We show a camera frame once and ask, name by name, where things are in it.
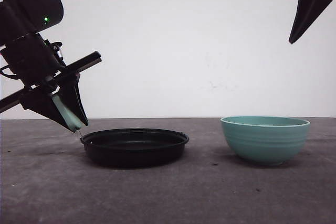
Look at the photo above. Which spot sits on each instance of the black frying pan green handle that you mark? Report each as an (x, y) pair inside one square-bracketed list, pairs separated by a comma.
[(127, 147)]

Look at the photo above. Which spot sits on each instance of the teal ceramic bowl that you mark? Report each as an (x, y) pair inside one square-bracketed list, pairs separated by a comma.
[(265, 140)]

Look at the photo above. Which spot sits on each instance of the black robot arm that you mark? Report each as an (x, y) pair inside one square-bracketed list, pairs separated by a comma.
[(23, 17)]

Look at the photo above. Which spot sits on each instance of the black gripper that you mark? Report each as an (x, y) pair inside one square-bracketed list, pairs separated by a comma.
[(37, 63)]

